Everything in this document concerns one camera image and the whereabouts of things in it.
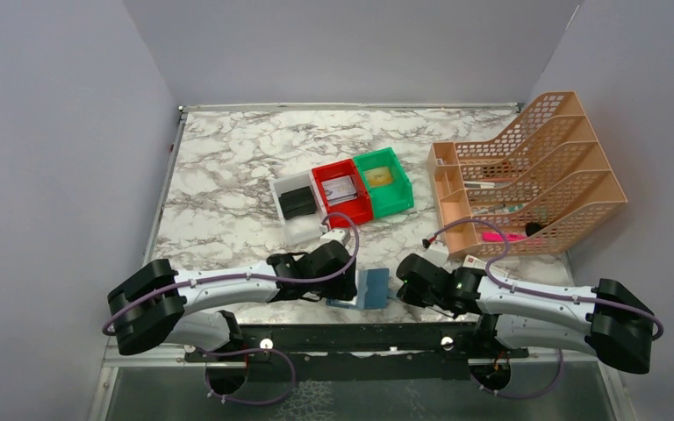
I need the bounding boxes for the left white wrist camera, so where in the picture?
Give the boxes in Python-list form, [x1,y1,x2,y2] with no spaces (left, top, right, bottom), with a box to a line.
[319,228,351,246]

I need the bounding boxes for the green plastic bin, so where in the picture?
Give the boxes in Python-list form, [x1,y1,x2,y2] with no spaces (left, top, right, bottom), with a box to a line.
[353,147,414,218]

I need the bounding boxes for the stack of cards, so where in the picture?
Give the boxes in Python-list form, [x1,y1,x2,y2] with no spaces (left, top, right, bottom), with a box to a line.
[321,175,357,206]

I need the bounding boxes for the blue card holder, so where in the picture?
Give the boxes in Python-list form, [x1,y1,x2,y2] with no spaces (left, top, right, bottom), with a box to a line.
[326,268,390,310]

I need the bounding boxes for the black mounting rail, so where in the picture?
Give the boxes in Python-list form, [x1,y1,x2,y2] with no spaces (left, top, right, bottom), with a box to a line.
[184,322,528,382]

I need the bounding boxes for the white plastic bin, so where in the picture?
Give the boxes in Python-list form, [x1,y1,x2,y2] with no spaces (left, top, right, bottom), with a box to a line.
[269,170,326,245]

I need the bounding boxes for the red plastic bin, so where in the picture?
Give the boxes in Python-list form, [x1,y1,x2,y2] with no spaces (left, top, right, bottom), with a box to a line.
[312,159,374,225]

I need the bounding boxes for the white red box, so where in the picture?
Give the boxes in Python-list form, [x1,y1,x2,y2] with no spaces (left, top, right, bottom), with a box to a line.
[462,254,509,278]

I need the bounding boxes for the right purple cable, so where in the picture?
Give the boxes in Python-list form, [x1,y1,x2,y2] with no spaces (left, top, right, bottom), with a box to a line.
[424,218,665,342]

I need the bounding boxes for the pink marker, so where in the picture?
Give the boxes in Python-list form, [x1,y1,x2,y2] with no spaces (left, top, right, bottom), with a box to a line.
[481,232,527,243]

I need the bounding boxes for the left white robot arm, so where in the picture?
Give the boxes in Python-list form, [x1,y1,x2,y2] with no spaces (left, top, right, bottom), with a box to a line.
[102,240,357,356]

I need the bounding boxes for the pens in organizer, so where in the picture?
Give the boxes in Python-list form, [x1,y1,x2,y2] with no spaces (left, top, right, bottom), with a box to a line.
[464,179,526,216]

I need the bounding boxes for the orange file organizer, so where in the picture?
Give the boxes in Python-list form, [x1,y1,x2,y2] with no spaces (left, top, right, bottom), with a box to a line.
[427,91,627,258]

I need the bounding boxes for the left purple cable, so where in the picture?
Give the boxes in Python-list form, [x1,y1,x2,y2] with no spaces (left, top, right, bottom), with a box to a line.
[102,211,362,337]

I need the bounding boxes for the gold card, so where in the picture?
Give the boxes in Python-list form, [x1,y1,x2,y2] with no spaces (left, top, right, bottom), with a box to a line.
[363,166,394,189]

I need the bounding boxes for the purple cable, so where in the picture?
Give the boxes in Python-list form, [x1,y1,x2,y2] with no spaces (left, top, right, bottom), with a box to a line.
[424,218,665,342]
[102,211,362,337]

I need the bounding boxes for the black wallet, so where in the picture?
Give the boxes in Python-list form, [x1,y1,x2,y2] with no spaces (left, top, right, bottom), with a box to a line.
[277,186,318,220]

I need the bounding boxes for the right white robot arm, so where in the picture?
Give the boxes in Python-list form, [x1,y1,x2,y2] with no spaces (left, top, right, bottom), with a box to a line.
[396,253,657,375]

